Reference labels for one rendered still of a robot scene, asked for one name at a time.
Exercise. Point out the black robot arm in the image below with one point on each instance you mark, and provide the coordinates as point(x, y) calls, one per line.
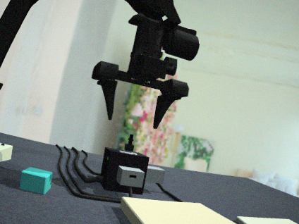
point(174, 39)

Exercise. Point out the teal rectangular block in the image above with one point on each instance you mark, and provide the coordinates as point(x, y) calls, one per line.
point(35, 180)

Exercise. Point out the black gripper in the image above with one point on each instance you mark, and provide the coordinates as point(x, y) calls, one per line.
point(171, 89)

